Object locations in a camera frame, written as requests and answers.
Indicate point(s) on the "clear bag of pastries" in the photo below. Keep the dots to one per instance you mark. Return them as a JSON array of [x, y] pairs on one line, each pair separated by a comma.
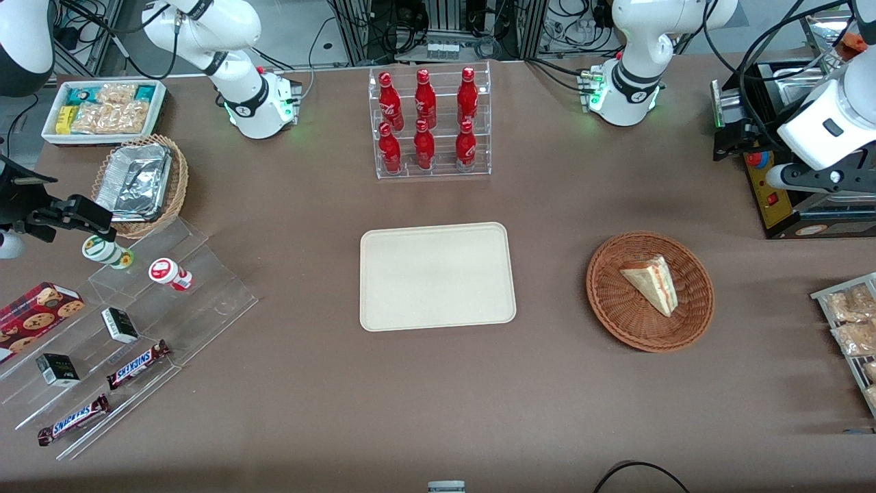
[[855, 339], [848, 305]]

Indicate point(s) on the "clear acrylic bottle rack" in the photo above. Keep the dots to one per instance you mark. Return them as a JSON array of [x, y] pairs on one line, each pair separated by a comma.
[[441, 168]]

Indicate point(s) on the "green lidded sunflower jar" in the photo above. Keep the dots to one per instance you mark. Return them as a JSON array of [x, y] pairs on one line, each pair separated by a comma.
[[104, 250]]

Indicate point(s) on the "red lidded white jar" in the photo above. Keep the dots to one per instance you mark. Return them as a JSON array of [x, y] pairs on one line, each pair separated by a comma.
[[168, 272]]

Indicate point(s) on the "small grey device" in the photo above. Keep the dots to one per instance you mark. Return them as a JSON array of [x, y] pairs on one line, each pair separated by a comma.
[[446, 487]]

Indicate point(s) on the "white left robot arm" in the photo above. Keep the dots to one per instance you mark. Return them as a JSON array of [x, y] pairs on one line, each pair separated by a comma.
[[633, 85]]

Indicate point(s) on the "brown round wicker basket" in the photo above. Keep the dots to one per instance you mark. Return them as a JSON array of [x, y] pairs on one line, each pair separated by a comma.
[[616, 308]]

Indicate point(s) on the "red plaid cookie box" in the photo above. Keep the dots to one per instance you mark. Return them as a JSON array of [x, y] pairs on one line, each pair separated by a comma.
[[34, 315]]

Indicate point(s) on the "Snickers chocolate bar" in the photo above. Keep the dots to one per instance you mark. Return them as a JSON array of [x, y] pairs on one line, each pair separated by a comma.
[[137, 364], [74, 420]]

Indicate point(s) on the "wrapped triangle sandwich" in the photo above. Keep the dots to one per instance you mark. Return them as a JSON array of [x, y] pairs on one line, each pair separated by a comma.
[[653, 282]]

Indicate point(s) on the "beige plastic serving tray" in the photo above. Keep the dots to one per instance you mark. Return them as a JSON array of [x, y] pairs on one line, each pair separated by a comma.
[[438, 277]]

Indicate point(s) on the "teal snack packet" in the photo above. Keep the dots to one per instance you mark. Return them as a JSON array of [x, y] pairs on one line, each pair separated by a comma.
[[144, 92]]

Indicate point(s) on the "clear bag of snacks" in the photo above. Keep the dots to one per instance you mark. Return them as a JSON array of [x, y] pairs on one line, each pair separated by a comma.
[[109, 120], [118, 93]]

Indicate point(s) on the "light wicker basket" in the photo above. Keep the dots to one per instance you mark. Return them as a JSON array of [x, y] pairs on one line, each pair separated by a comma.
[[179, 185]]

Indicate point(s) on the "grey tray of pastries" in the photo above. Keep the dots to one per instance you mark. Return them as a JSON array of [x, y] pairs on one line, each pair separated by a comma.
[[821, 298]]

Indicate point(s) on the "small black carton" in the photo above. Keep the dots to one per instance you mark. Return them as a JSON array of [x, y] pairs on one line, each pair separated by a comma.
[[120, 325], [57, 370]]

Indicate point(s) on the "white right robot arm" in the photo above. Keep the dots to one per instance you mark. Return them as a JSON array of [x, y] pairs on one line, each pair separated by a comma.
[[243, 99]]

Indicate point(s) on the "white plastic snack bin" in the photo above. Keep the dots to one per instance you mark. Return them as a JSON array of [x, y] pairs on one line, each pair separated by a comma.
[[51, 133]]

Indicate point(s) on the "aluminium frame rack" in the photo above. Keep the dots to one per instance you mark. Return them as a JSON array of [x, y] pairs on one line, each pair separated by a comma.
[[356, 34]]

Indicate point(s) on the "clear acrylic stepped shelf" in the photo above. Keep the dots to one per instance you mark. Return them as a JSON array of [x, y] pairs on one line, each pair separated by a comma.
[[205, 301]]

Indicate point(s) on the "stack of foil trays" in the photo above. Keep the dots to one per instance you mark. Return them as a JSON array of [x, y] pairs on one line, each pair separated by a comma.
[[133, 181]]

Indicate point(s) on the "yellow snack packet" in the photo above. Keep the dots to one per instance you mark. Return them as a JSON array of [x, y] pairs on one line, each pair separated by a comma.
[[64, 120]]

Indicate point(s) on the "red cola bottle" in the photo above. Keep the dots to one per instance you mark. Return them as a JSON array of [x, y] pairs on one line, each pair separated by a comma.
[[425, 99], [389, 150], [424, 147], [467, 97], [465, 146], [389, 101]]

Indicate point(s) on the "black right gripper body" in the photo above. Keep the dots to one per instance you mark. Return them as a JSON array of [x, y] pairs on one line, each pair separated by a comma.
[[15, 200]]

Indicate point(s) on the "green snack packet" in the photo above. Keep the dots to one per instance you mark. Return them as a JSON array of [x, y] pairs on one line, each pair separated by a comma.
[[82, 94]]

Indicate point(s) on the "black yellow sealing machine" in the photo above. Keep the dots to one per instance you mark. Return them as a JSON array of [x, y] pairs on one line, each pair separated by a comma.
[[770, 198]]

